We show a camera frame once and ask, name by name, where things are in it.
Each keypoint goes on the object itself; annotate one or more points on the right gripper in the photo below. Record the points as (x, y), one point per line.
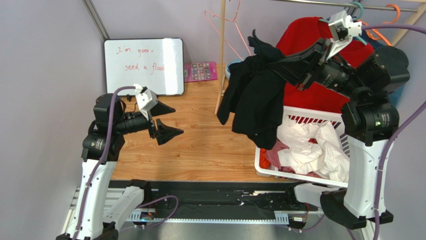
(314, 63)

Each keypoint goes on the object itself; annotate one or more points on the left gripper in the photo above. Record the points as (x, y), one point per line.
(164, 133)

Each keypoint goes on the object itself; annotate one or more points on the black t shirt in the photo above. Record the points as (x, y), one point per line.
(255, 95)

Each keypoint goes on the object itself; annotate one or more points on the pink wire hanger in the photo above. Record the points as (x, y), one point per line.
(227, 26)

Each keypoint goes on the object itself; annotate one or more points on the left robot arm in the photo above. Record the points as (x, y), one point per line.
(101, 150)

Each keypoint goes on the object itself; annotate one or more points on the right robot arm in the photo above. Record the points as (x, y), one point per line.
(370, 121)

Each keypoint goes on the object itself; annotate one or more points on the red t shirt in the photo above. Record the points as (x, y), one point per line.
(301, 34)

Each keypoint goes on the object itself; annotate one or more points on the orange plastic hanger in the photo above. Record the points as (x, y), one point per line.
(372, 36)

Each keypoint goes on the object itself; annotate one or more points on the dark teal t shirt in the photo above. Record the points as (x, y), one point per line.
(396, 95)

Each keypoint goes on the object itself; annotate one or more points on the white laundry basket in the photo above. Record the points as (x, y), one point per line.
(306, 116)

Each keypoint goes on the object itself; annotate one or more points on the whiteboard with red writing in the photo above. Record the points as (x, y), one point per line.
(155, 63)

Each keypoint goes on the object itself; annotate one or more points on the pink sticker card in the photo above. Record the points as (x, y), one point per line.
(200, 71)

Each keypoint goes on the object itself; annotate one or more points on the metal hanging rod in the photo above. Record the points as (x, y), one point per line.
(341, 5)

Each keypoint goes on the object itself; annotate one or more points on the white crumpled garment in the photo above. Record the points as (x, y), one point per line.
(313, 148)

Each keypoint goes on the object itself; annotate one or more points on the pink garment in basket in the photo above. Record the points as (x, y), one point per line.
(272, 156)

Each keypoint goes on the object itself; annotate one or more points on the orange garment in basket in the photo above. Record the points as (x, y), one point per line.
(264, 163)

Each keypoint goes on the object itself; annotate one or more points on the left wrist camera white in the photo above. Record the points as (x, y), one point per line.
(146, 99)

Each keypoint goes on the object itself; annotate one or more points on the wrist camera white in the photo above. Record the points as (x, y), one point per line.
(146, 99)
(343, 29)

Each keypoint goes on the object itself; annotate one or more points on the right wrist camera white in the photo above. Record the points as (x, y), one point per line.
(343, 29)

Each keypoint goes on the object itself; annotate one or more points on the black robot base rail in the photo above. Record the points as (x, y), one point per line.
(223, 202)

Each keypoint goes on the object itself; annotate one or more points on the wooden clothes rack frame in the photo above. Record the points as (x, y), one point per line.
(416, 14)

